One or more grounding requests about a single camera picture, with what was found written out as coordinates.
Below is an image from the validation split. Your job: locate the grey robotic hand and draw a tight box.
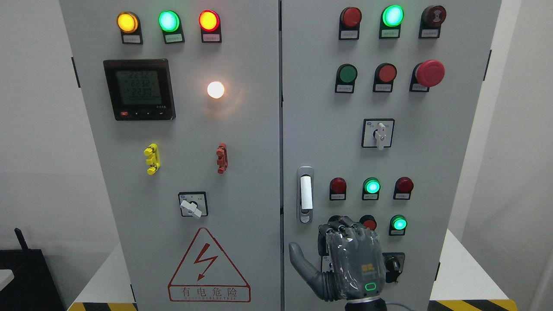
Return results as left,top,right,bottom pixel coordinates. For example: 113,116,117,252
289,216,386,301

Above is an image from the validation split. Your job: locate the chrome door handle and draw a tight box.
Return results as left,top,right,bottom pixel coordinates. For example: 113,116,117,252
296,166,314,224

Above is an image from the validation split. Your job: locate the grey right cabinet door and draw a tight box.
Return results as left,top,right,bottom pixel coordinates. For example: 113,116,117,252
282,0,502,311

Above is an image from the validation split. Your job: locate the grey cabinet door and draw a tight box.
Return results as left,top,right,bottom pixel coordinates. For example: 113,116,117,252
60,0,282,311
282,0,502,311

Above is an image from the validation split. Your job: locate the grey left cabinet door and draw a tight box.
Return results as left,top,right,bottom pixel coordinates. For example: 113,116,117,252
60,0,282,311

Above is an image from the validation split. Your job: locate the green indicator light left door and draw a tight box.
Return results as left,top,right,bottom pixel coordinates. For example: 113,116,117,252
158,10,185,44

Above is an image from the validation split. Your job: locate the red push button lower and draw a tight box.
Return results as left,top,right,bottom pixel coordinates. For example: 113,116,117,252
359,215,378,231

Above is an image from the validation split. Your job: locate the red push button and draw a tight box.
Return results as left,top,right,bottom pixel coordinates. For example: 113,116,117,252
372,63,397,93
359,215,378,231

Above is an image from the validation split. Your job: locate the green lit push button lower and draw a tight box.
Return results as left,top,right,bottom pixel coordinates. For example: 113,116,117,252
388,215,408,236

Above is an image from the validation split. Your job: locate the green lit indicator middle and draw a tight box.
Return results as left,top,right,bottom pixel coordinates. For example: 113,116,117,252
362,177,381,200

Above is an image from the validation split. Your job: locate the red indicator light middle left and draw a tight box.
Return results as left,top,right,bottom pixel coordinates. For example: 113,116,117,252
329,177,347,201

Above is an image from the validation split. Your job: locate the red indicator light middle right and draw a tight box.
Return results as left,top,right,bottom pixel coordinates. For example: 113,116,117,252
393,177,413,200

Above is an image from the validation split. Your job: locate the red electric warning sticker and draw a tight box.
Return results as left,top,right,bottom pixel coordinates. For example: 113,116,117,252
168,228,251,303

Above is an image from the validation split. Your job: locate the red terminal clip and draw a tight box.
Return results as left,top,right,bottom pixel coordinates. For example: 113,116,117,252
216,143,229,175

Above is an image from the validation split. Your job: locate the green push button upper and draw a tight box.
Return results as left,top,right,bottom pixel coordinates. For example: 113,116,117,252
334,63,358,94

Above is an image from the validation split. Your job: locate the red push button upper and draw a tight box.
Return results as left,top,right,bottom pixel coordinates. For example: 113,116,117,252
372,63,397,93

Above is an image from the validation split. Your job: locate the red emergency stop button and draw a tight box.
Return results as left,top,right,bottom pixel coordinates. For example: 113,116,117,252
409,59,445,92

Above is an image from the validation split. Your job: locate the white glowing indicator light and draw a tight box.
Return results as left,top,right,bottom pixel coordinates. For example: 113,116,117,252
206,81,226,99

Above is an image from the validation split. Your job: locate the yellow terminal clip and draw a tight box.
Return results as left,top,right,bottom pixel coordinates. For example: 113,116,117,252
143,143,160,175

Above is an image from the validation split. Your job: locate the red indicator light top row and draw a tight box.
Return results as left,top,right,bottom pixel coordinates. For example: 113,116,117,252
338,6,362,41

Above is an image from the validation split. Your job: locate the green lit indicator top row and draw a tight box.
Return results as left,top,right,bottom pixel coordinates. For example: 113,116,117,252
379,4,404,39

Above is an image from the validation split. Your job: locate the dark red buzzer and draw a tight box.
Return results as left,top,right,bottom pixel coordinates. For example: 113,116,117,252
419,5,447,39

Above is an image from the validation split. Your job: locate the black digital power meter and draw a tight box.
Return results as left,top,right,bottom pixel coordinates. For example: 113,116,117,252
103,58,176,121

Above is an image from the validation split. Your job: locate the red lit indicator light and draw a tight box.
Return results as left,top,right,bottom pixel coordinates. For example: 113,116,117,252
199,10,222,43

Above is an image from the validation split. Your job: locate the black box at left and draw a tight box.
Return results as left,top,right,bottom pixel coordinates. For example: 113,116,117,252
0,228,64,311

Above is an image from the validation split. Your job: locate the yellow indicator light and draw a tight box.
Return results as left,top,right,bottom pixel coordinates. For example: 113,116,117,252
117,11,143,44

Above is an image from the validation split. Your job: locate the white selector switch lower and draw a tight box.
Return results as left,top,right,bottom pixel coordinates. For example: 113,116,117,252
320,255,333,272

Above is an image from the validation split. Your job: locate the white selector switch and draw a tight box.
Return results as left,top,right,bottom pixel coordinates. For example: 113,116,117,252
320,255,333,272
361,118,395,150

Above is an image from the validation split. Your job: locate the black knob selector switch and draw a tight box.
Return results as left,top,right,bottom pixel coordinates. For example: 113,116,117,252
382,252,405,283

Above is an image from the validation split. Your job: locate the white selector switch upper right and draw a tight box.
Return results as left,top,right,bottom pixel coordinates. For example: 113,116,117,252
361,118,395,150

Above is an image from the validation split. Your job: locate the white rotary switch left door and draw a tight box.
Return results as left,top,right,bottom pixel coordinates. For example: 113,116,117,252
178,191,209,219

